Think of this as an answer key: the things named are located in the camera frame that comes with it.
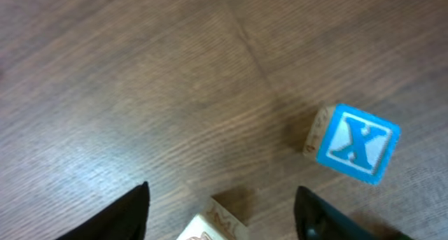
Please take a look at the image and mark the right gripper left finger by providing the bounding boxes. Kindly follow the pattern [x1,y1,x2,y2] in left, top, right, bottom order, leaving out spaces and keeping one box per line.
[57,181,150,240]

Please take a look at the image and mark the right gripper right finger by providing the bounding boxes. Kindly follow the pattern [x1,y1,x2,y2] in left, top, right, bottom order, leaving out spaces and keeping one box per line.
[293,186,412,240]

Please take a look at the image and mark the blue X letter block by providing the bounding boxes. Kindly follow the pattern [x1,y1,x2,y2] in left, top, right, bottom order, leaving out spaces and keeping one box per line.
[303,104,401,185]

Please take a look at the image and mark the red M letter block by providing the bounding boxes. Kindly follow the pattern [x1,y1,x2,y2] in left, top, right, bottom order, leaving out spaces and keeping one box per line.
[176,198,249,240]

